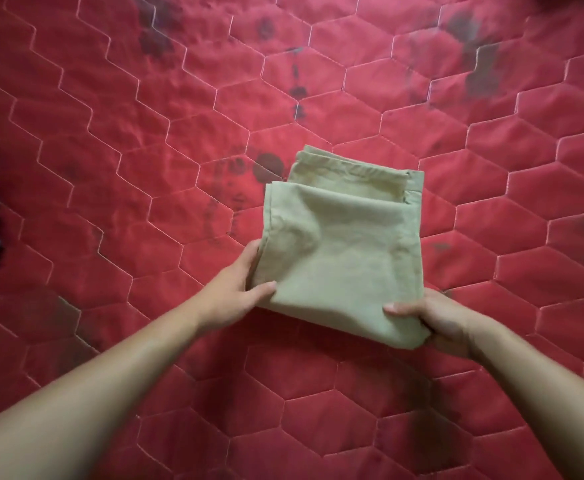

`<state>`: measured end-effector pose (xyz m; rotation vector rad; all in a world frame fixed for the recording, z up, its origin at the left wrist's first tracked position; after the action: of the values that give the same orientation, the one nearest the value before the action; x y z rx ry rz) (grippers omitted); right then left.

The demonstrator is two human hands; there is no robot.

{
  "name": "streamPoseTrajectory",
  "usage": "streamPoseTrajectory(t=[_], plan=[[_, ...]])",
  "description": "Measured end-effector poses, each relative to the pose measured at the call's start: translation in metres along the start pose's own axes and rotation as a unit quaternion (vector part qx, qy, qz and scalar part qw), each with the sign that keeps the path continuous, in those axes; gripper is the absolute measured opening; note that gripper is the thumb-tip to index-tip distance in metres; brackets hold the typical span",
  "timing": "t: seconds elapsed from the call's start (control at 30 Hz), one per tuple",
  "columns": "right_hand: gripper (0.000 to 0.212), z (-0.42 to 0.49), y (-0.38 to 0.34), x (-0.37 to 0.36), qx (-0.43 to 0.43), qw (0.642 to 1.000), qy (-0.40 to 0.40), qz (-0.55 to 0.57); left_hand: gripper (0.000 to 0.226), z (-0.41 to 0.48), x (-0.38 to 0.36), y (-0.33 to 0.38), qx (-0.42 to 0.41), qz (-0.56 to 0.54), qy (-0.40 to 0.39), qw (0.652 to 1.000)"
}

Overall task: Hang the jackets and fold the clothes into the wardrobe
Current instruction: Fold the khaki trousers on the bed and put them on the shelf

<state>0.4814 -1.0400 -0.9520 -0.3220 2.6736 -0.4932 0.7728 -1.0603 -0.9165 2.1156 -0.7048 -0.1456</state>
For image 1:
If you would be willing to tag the beige shirt clothes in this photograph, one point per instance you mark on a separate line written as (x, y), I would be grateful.
(342, 244)

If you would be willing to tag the red quilted mattress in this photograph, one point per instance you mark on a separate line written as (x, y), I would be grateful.
(122, 144)

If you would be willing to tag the person's right hand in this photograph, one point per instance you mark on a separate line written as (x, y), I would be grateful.
(452, 327)

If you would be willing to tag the person's left hand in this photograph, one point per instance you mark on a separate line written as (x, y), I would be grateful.
(227, 297)

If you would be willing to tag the person's left forearm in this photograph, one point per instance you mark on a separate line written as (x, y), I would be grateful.
(87, 399)

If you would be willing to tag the person's right forearm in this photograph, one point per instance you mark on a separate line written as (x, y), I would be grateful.
(556, 409)

